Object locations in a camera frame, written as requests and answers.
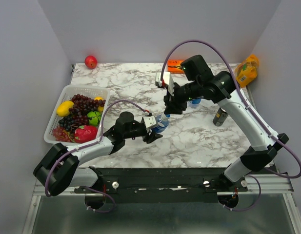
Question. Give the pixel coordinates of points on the yellow lemon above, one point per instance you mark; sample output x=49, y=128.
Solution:
x=63, y=109

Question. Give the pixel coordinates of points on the black drink can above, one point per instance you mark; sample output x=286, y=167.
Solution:
x=220, y=117

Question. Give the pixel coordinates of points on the dark purple grape bunch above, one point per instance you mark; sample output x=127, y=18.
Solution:
x=78, y=113

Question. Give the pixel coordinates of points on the small yellow fruit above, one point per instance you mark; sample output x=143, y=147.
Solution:
x=100, y=103

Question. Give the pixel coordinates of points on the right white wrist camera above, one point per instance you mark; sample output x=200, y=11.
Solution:
x=167, y=82

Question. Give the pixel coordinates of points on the aluminium frame rail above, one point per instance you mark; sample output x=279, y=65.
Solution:
x=270, y=184

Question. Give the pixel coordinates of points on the red dragon fruit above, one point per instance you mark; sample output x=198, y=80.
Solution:
x=85, y=133

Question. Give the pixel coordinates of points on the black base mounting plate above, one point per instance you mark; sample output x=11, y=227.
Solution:
x=165, y=185

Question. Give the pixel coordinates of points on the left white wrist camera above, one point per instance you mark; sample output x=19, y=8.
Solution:
x=149, y=122

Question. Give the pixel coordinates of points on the red apple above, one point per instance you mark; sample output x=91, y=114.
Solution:
x=90, y=62

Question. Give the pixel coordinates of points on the orange razor box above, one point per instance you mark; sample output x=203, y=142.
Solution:
x=174, y=66

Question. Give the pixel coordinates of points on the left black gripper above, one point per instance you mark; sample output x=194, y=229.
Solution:
x=153, y=136

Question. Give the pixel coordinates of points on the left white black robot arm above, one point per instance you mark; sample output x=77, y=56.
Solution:
x=60, y=167

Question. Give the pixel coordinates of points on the clear bottle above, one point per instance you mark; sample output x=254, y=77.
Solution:
x=162, y=122
x=194, y=103

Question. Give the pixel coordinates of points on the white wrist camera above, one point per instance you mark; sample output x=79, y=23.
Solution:
x=167, y=82
x=149, y=122

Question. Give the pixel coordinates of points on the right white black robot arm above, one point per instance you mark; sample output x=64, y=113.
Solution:
x=221, y=90

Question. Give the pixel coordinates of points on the red grape bunch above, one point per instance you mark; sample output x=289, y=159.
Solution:
x=62, y=135

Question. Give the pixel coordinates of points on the orange snack bag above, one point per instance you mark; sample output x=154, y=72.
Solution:
x=247, y=71

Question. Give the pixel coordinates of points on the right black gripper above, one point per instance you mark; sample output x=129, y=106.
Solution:
x=171, y=108

